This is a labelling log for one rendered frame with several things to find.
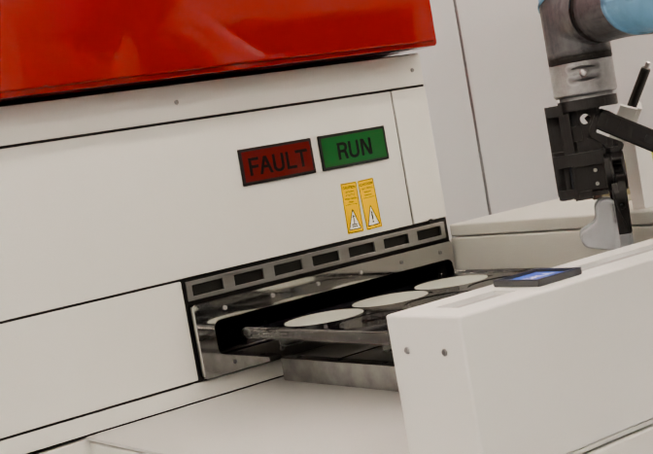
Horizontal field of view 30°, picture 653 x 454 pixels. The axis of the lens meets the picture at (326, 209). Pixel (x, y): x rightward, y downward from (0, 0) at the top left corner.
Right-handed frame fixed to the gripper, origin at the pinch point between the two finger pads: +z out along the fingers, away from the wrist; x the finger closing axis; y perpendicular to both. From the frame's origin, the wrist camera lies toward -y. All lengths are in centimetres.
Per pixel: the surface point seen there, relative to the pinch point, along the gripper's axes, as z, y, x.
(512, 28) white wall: -47, 9, -257
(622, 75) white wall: -26, -26, -293
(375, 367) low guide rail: 6.6, 31.1, 10.1
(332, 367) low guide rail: 7.0, 37.2, 4.1
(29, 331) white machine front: -5, 69, 17
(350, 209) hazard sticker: -10.5, 35.2, -17.8
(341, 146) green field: -19.3, 34.9, -17.7
